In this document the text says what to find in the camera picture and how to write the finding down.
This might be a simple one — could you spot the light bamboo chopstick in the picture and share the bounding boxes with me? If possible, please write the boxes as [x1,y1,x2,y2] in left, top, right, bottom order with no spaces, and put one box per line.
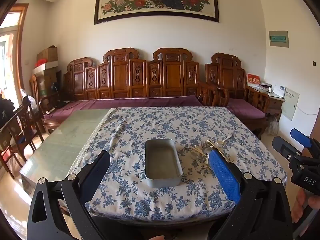
[207,140,234,163]
[192,147,207,155]

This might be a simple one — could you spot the steel spoon cutout handle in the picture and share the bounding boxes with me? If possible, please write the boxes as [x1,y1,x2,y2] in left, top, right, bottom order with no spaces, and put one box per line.
[203,147,213,154]

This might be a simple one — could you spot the person's right hand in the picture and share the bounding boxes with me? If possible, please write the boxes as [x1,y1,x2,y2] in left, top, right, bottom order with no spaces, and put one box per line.
[291,189,320,223]

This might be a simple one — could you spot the white plastic bag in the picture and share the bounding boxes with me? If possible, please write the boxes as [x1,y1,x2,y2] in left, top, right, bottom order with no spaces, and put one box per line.
[265,115,279,136]

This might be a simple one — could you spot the wooden side table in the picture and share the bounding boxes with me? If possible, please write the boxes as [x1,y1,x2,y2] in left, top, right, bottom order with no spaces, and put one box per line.
[245,85,285,121]

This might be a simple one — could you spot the white telephone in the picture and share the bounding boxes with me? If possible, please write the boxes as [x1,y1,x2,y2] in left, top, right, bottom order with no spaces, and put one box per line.
[272,85,286,98]

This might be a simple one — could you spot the purple armchair cushion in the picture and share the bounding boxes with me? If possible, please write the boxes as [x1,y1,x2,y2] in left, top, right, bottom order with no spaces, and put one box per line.
[226,99,265,119]

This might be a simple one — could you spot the blue floral tablecloth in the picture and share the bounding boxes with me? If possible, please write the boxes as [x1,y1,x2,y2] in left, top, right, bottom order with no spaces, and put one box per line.
[69,107,287,224]

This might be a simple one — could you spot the red greeting card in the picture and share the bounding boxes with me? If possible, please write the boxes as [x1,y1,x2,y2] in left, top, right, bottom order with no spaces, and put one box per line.
[247,73,260,87]

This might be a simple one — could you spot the steel fork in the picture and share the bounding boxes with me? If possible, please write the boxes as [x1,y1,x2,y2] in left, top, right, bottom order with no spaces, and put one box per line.
[201,141,209,148]

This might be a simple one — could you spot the dark wooden side chair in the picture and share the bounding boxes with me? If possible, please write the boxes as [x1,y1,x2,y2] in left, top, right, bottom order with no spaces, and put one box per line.
[1,96,44,178]

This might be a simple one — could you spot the purple sofa cushion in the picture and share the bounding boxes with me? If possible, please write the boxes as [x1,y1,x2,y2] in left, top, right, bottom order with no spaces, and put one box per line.
[44,95,202,121]

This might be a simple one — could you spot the carved wooden armchair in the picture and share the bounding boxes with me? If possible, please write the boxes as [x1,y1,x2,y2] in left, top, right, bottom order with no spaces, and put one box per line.
[205,53,268,138]

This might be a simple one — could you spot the grey metal rectangular tray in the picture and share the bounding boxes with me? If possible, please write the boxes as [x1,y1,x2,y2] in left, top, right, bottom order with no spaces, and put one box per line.
[145,139,183,188]

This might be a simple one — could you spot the stacked cardboard boxes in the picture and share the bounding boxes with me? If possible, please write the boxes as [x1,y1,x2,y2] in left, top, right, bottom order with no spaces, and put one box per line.
[32,46,59,100]

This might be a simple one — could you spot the carved wooden long sofa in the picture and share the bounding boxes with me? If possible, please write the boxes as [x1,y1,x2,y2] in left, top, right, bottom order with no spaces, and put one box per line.
[40,48,229,130]

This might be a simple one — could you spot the white wall distribution box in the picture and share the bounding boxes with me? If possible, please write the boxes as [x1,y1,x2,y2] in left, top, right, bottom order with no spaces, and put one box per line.
[281,87,299,121]

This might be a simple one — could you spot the grey wall electrical panel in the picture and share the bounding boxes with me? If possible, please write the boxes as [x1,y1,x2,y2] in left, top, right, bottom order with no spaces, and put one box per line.
[269,30,289,48]

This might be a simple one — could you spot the wooden door frame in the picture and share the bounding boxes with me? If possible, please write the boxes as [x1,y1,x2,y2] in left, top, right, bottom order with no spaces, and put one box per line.
[9,3,28,104]

